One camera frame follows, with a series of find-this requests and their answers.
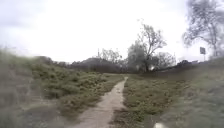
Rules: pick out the row of distant trees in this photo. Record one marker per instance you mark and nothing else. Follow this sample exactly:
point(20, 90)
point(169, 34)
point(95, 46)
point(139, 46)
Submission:
point(100, 63)

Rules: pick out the robot's own part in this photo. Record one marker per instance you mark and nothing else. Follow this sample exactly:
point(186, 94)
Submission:
point(159, 125)

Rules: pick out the tall leafy tree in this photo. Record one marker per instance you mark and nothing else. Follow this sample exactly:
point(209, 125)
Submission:
point(206, 23)

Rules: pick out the pale dirt path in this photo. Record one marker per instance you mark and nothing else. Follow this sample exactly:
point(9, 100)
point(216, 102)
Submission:
point(102, 112)

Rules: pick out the grass and weeds ground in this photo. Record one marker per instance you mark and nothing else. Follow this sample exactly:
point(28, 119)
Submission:
point(166, 100)
point(50, 90)

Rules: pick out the sign on pole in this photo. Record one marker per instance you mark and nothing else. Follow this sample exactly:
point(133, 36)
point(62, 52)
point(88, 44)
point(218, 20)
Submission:
point(202, 51)

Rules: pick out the bare branched tree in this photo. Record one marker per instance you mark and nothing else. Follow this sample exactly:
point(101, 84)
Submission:
point(146, 50)

